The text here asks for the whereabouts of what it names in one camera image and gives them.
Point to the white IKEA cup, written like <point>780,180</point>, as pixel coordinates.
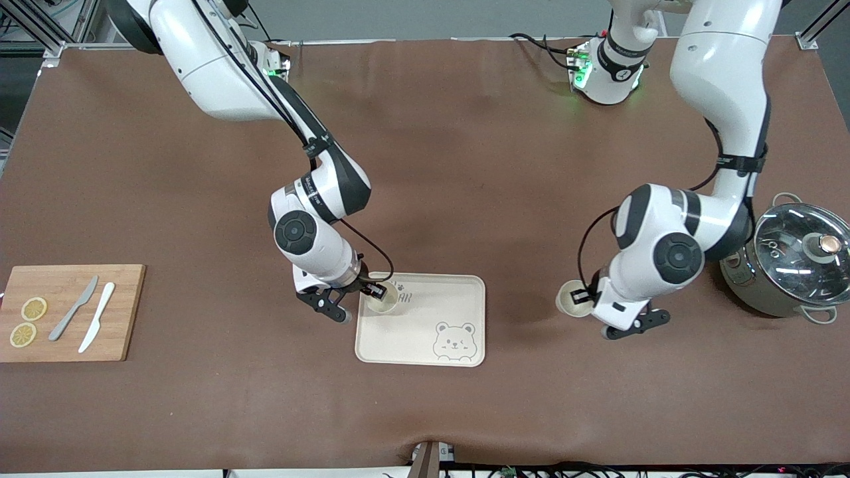
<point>570,305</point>
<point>382,305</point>

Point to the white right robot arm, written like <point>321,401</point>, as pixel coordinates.
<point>219,73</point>

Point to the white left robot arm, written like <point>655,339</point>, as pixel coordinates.
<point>717,66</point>

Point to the beige bear print tray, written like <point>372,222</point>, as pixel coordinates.
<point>425,338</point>

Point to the brown table cover mat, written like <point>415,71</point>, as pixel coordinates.
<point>465,166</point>

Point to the grey metal table clamp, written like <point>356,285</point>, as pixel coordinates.
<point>426,461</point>

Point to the glass pot lid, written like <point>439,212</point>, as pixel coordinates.
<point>797,259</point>

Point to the white plastic knife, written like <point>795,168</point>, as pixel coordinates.
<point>98,315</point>

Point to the grey plastic knife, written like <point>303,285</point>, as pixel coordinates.
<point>70,315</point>

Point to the wooden cutting board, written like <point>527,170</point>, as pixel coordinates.
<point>66,345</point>

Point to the yellow lemon slice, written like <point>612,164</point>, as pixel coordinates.
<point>34,309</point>
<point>23,335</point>

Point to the aluminium frame post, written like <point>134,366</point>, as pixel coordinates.
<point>820,25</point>

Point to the aluminium frame with black struts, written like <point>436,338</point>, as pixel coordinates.
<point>83,20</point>

